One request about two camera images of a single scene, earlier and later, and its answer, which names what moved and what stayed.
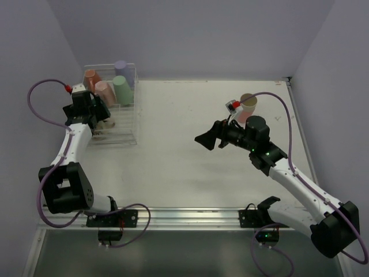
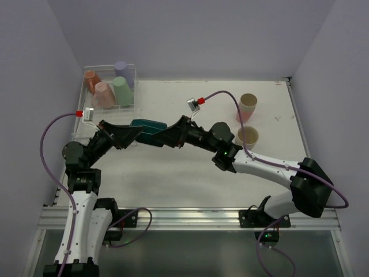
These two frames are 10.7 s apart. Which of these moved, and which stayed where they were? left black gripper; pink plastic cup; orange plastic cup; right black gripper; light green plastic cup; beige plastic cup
Moved: right black gripper; left black gripper
Stayed: light green plastic cup; beige plastic cup; pink plastic cup; orange plastic cup
